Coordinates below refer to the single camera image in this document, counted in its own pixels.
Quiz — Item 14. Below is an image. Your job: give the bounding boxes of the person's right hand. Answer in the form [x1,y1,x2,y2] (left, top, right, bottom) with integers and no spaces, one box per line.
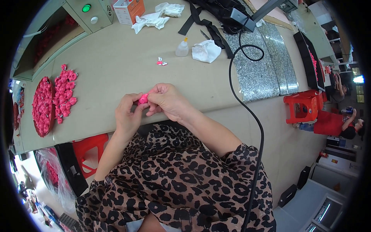
[146,83,194,122]

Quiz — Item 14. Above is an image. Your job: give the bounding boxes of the person's left hand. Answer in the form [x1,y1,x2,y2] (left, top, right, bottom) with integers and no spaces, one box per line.
[114,92,150,140]

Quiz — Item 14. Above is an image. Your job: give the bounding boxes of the clear glue bottle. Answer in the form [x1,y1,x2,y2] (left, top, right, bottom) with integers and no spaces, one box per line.
[175,36,189,57]

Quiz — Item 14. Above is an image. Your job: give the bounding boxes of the red plastic stool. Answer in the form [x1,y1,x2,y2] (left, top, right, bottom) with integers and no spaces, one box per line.
[72,133,109,179]
[283,90,324,125]

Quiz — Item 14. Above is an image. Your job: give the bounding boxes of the crumpled white tissue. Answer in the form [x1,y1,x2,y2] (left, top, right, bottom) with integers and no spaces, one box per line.
[191,40,222,64]

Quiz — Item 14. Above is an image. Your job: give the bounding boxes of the pile of pink toy pieces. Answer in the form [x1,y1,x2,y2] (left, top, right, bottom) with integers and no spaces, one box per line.
[52,64,78,125]

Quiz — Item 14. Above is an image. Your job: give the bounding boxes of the black plastic bin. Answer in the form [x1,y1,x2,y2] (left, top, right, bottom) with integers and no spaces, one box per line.
[55,142,89,198]

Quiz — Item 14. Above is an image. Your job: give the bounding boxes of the white glove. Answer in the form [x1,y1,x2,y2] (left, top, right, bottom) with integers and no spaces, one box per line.
[132,12,170,35]
[155,2,185,18]

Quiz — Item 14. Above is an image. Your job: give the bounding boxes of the red tray of pink pieces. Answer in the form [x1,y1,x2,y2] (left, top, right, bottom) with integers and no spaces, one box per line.
[31,76,56,138]

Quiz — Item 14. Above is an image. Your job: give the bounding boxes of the person's body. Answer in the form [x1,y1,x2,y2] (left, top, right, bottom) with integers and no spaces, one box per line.
[75,124,277,232]

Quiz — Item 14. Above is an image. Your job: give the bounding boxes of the wide bag of silver parts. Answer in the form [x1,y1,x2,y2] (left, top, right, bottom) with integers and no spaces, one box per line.
[223,27,281,103]

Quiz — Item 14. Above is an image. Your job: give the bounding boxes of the clear bag of pink pieces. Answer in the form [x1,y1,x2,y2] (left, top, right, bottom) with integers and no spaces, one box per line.
[34,148,77,213]

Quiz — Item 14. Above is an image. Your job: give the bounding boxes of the orange white carton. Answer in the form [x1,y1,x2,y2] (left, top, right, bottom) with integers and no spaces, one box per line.
[113,0,146,26]

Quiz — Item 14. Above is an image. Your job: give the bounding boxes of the black bag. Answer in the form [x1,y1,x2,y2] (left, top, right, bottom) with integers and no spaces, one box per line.
[188,0,257,35]

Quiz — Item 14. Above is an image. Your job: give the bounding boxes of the grey control box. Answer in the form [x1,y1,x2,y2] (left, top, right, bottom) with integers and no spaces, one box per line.
[62,0,115,34]

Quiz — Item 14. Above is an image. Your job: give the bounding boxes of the grey machine cabinet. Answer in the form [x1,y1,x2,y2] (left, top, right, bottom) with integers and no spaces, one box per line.
[11,0,90,82]

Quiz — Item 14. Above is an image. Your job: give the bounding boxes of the narrow bag of silver parts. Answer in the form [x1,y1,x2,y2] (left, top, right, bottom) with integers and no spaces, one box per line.
[257,22,300,96]

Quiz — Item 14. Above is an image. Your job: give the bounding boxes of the grey metal beam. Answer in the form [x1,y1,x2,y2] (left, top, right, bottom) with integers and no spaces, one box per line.
[252,0,299,23]

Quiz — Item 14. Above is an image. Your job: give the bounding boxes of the black tray of pink pieces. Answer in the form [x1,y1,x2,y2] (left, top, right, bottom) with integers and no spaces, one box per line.
[293,29,326,92]

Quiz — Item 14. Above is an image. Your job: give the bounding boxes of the black box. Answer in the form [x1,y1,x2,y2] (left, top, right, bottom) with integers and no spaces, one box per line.
[297,165,311,190]
[278,184,298,208]

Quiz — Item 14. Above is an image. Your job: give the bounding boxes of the black strap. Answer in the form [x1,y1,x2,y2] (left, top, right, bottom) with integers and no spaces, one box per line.
[178,2,234,59]

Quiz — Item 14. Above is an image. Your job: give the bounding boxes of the black cable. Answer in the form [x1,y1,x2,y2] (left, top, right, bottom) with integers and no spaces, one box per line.
[229,17,265,232]

